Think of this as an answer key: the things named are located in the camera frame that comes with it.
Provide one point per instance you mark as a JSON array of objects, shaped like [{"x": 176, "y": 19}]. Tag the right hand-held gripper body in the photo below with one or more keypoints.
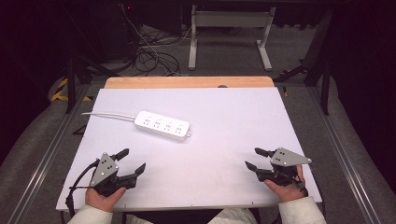
[{"x": 288, "y": 159}]

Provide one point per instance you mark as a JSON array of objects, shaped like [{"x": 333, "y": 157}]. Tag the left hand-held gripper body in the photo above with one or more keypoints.
[{"x": 104, "y": 169}]

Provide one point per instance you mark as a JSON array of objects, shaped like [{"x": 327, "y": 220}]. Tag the white power strip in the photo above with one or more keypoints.
[{"x": 162, "y": 126}]

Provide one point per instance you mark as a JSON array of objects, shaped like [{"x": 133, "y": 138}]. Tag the person's left hand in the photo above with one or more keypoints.
[{"x": 102, "y": 200}]

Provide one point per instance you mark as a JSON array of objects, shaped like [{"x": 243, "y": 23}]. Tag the person's right hand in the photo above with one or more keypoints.
[{"x": 286, "y": 192}]

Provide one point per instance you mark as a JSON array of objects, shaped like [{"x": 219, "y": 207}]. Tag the white paper sheet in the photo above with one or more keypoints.
[{"x": 218, "y": 140}]

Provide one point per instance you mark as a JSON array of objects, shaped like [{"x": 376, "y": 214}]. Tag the black metal stand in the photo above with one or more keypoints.
[
  {"x": 326, "y": 90},
  {"x": 71, "y": 88}
]

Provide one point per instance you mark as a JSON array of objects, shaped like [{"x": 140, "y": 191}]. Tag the yellow black hazard tape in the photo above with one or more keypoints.
[{"x": 59, "y": 97}]

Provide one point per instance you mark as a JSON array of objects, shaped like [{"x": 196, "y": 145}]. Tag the wooden table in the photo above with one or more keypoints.
[{"x": 186, "y": 82}]

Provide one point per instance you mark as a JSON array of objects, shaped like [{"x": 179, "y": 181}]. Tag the aluminium floor rail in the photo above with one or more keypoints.
[
  {"x": 345, "y": 161},
  {"x": 40, "y": 168}
]

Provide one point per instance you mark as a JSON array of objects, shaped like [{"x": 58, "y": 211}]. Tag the white metal desk frame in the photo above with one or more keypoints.
[{"x": 230, "y": 19}]

